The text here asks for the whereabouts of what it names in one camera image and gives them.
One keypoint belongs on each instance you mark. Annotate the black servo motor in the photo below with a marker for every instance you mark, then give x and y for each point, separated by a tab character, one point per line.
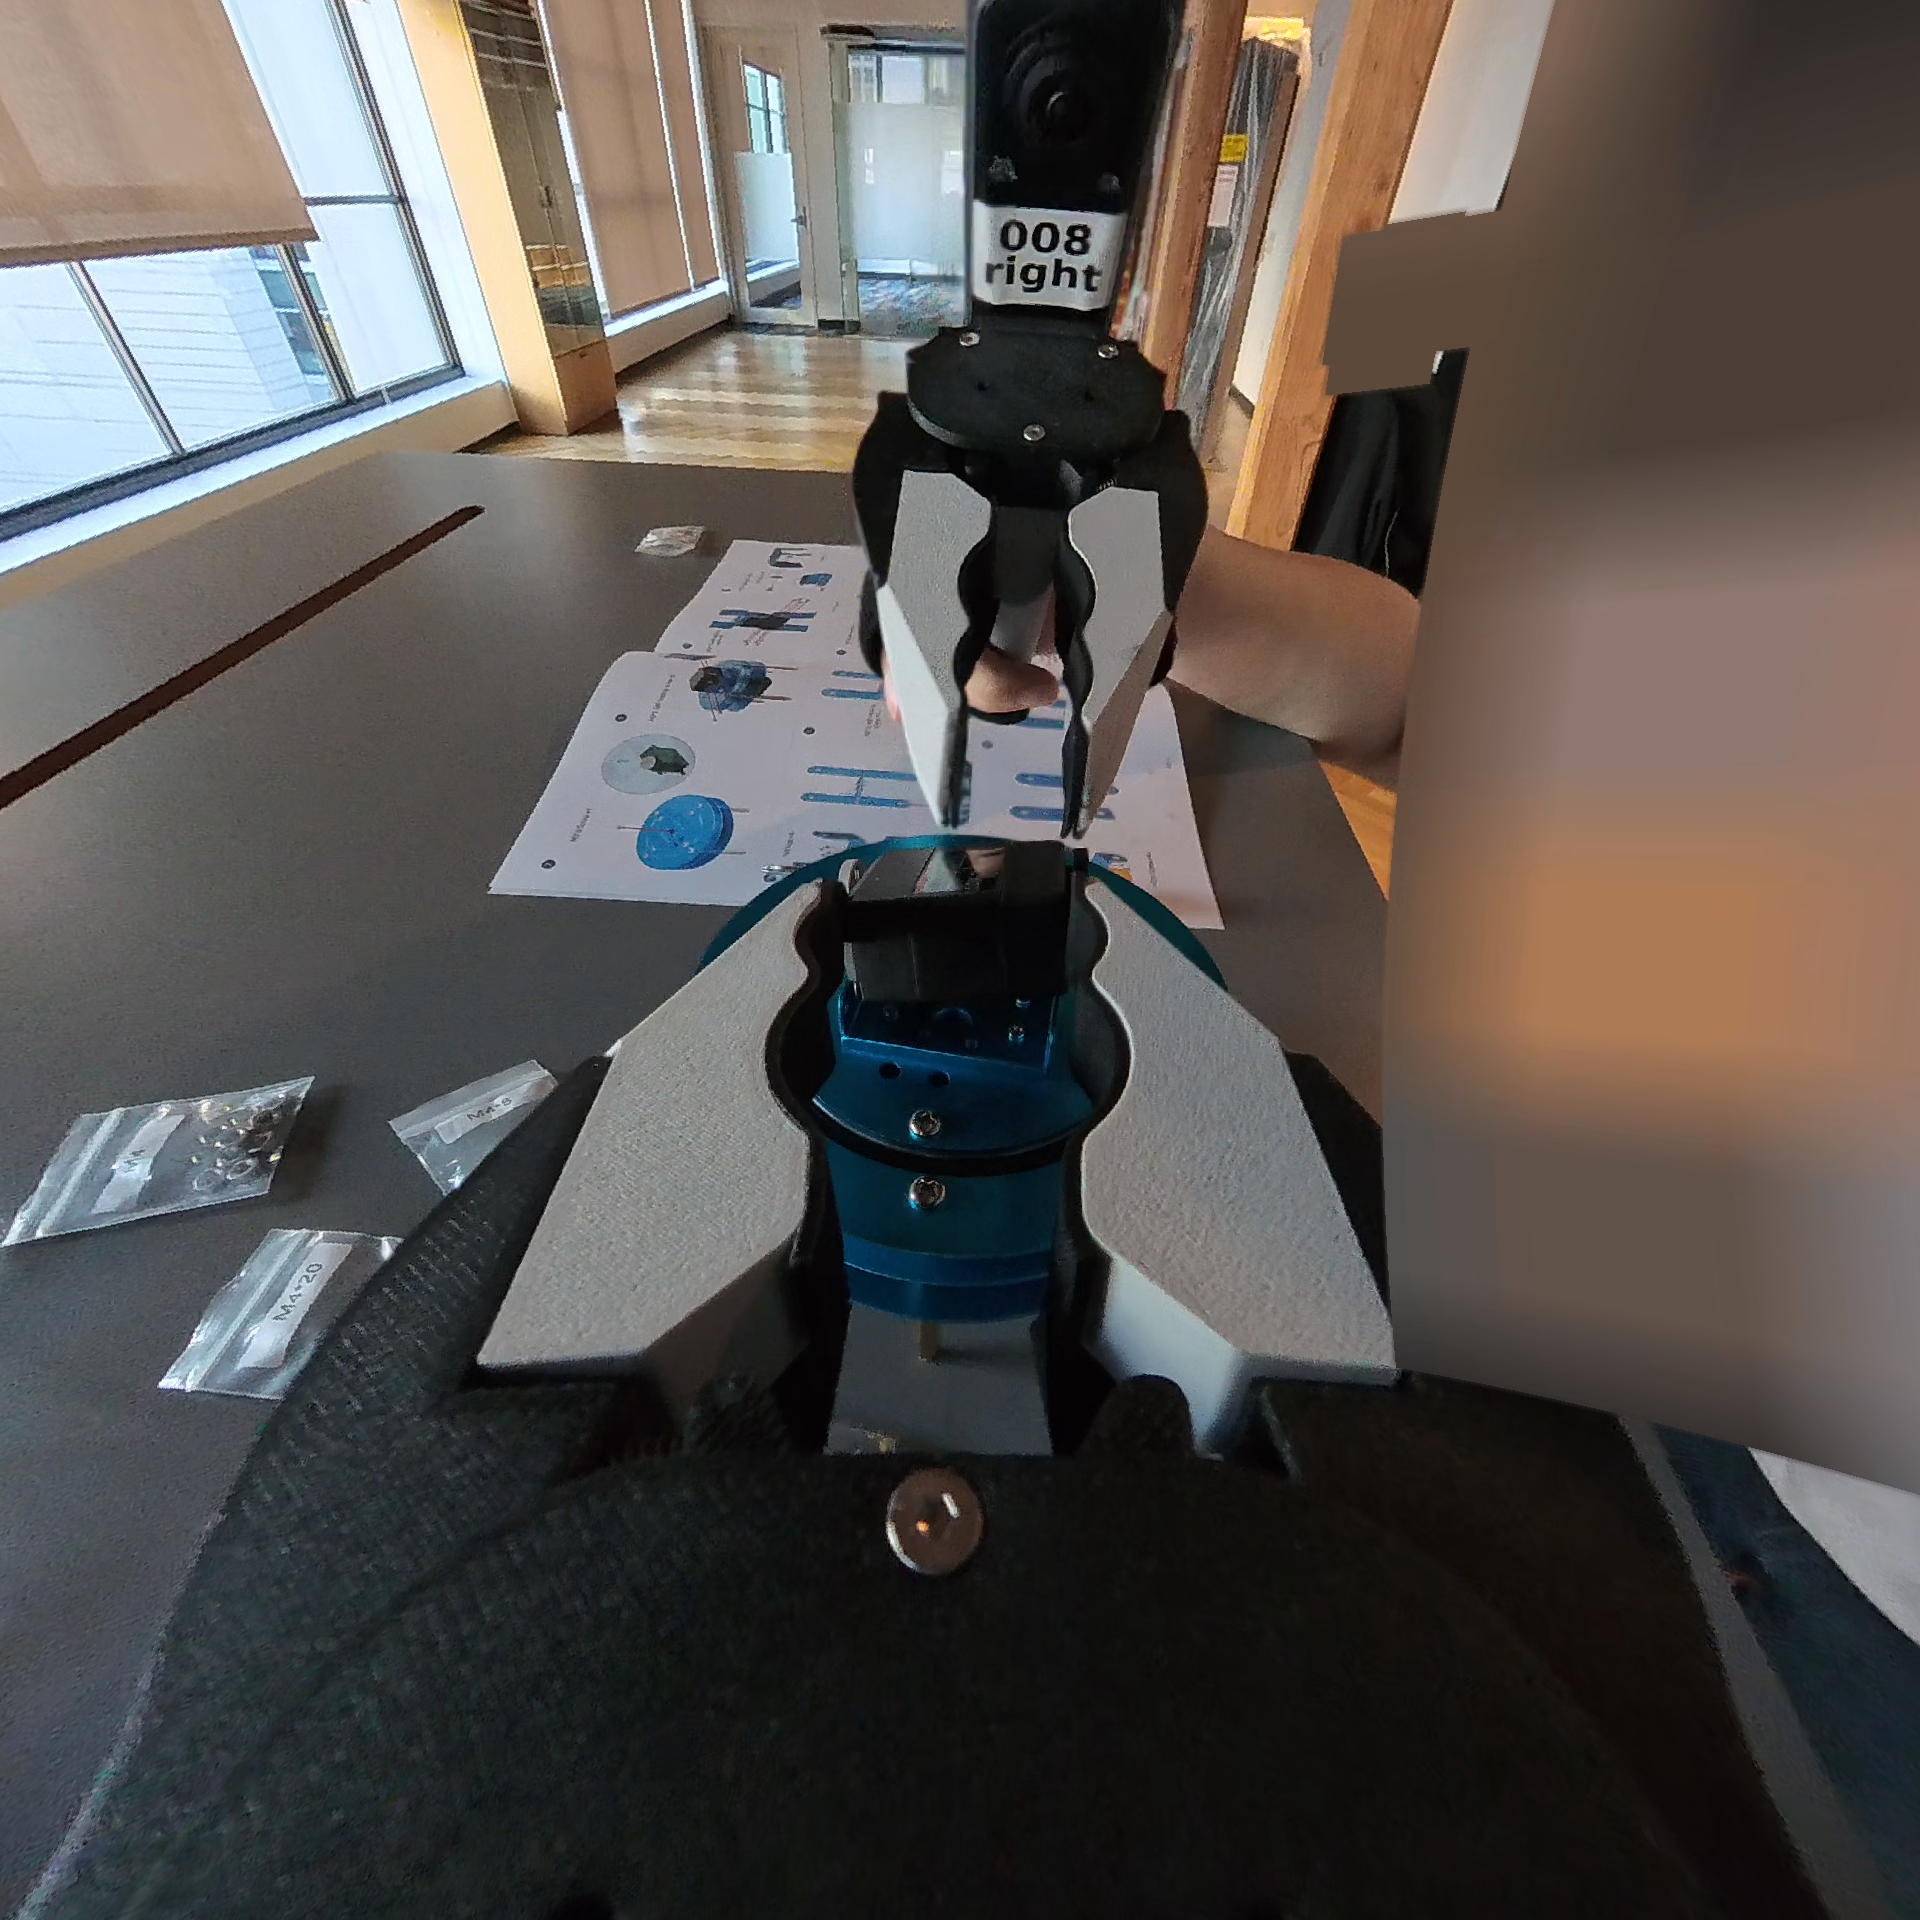
945	944

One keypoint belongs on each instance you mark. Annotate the blue hobby robot arm base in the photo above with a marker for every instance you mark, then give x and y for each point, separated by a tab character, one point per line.
914	1200

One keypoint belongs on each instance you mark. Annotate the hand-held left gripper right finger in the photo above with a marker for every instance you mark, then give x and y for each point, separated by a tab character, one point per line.
1243	1200

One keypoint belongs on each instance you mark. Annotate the person's blue jeans leg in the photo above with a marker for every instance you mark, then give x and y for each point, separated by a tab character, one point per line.
1829	1724

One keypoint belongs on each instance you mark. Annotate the stack of leaning panels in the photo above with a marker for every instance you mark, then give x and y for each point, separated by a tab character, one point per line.
1237	301

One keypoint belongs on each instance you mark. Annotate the person's right hand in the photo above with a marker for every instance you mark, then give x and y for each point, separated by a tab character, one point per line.
1237	630

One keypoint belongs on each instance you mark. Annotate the dark grey desk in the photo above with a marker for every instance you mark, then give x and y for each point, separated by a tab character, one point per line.
375	932

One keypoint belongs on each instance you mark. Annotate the glass door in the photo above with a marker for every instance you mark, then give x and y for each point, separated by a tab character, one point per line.
901	196

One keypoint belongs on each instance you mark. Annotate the small labelled plastic bag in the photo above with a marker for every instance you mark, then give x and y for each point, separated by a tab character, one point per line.
473	1123

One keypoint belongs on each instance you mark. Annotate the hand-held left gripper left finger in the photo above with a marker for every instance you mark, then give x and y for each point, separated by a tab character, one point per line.
645	1200

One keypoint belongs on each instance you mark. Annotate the wooden pillar with glass cabinet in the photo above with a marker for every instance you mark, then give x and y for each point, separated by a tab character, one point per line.
517	212

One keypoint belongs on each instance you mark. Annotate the printed instruction sheet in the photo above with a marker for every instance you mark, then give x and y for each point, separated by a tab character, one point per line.
674	750

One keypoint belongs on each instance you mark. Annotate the tiny clear plastic bag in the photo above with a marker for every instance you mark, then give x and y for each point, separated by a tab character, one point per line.
668	542

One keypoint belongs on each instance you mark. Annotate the large window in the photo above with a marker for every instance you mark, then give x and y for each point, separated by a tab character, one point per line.
181	360

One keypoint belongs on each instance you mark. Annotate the small bag of screws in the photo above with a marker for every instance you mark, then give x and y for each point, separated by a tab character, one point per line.
148	1163

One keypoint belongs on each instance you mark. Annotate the plastic bag with long screws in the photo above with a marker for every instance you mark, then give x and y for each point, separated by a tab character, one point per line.
277	1312

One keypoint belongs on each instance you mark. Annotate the wooden column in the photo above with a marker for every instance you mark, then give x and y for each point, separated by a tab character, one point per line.
1341	225

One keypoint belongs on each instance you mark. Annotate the black jacket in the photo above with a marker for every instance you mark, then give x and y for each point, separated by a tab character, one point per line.
1372	481

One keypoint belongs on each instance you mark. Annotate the person's white clothed torso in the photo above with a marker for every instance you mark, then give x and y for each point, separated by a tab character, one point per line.
1852	1517

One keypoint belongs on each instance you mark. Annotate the beige roller blind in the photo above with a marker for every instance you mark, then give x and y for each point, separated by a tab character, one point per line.
136	119

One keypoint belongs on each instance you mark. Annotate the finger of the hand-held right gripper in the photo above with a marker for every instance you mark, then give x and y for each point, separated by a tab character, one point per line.
930	630
1124	630

